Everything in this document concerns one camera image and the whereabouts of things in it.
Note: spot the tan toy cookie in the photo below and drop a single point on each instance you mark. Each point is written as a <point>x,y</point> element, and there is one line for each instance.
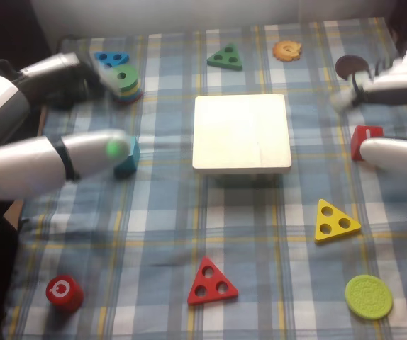
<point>279,53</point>

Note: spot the red triangle piece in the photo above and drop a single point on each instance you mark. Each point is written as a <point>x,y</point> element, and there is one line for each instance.
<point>210,285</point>

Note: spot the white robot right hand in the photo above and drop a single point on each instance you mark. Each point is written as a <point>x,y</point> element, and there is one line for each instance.
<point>391,83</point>

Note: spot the small white square table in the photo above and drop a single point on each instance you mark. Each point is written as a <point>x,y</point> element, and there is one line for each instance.
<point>240,131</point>

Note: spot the blue plaid tablecloth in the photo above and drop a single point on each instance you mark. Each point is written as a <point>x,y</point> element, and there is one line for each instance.
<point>154,230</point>

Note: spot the red cylinder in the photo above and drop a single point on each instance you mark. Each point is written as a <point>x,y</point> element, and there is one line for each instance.
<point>65,295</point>

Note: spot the brown round toy cookie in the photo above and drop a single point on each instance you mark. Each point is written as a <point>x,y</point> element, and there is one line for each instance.
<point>347,65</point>

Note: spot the large white panel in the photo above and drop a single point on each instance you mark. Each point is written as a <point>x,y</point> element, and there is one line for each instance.
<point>207,10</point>

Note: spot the yellow triangle piece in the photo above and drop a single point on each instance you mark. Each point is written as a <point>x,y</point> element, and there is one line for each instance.
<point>318,232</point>

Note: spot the green triangle piece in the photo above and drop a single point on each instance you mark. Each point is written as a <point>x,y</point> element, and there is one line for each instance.
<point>224,63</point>

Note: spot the blue cube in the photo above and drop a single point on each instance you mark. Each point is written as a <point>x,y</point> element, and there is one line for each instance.
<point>129,164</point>

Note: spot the green round toy cookie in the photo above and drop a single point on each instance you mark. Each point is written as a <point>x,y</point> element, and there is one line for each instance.
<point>368,297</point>

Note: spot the small red piece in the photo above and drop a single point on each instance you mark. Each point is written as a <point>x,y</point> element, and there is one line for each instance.
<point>361,136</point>

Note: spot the blue triangle piece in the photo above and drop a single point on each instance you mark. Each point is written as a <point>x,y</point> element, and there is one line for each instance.
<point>100,60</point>

